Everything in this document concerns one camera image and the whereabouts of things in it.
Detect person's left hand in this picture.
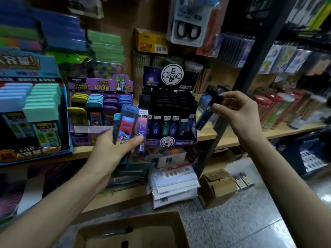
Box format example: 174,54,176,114
85,126,146,186

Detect person's right hand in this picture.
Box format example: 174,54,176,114
212,90,264,145

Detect wooden shelf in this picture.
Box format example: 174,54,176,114
0,0,331,220

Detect purple display box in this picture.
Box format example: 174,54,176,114
67,75,135,148

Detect brown cardboard box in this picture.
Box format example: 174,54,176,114
72,210,191,248

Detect black and white display box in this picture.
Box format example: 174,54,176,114
140,64,202,149

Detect blue display box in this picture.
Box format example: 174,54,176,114
0,51,73,166

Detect person's right forearm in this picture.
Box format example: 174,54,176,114
243,134,331,248

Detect person's left forearm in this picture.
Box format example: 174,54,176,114
0,173,112,248

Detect red cylinder containers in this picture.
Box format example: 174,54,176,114
253,87,329,131

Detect white printed carton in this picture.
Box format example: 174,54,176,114
155,152,187,168

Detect row of dark blue refills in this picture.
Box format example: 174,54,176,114
217,32,257,69

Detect stack of white packets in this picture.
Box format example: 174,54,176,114
148,165,201,210

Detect small open brown carton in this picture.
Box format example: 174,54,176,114
199,169,239,209

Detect black plastic basket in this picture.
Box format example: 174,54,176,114
279,137,329,179

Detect hanging white blister package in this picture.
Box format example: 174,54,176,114
170,0,228,48

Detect stack of green packets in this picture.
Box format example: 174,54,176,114
87,30,126,64

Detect yellow carton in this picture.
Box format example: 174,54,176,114
133,28,170,55

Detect stack of blue packets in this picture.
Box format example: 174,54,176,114
0,0,89,54

